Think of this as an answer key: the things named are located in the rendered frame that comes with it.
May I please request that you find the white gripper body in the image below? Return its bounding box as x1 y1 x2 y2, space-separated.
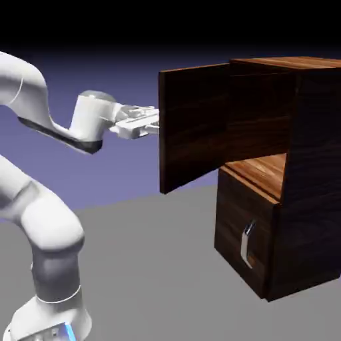
109 113 160 140

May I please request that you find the dark wood cabinet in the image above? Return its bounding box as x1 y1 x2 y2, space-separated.
214 56 341 302

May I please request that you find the dark wood door with handle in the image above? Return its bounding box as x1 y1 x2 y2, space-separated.
214 167 280 300

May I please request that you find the dark wood hinged door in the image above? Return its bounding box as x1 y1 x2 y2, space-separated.
158 63 232 194

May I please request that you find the curved silver handle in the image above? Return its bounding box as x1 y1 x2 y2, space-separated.
240 220 256 269

